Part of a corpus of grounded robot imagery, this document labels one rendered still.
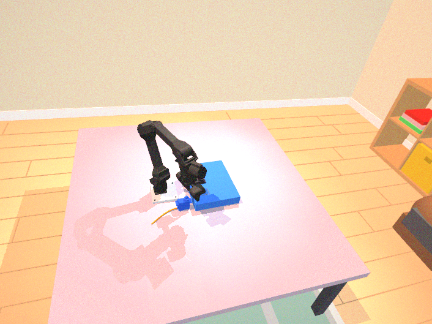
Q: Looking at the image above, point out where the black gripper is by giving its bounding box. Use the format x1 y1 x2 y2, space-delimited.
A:
176 171 206 202

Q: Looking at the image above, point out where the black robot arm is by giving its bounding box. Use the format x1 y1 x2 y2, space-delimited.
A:
137 120 207 195

